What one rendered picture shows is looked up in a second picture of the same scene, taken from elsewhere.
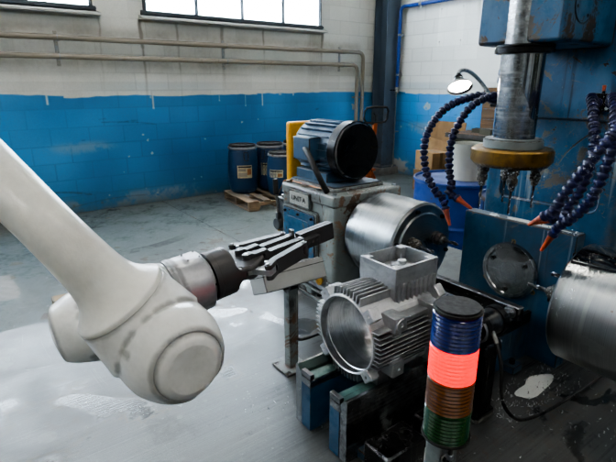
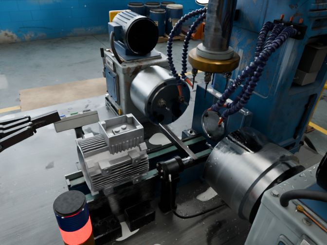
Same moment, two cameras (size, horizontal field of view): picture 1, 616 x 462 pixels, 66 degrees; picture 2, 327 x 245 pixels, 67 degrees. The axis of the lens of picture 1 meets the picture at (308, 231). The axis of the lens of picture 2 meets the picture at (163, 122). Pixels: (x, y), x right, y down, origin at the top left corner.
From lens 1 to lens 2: 0.47 m
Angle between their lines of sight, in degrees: 17
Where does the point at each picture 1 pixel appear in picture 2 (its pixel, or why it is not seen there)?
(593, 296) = (225, 166)
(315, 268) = (91, 117)
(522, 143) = (214, 55)
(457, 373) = (68, 238)
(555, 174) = not seen: hidden behind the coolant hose
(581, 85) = (271, 11)
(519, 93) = (215, 19)
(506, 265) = (211, 122)
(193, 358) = not seen: outside the picture
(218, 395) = (37, 180)
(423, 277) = (132, 139)
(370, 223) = (139, 86)
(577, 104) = not seen: hidden behind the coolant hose
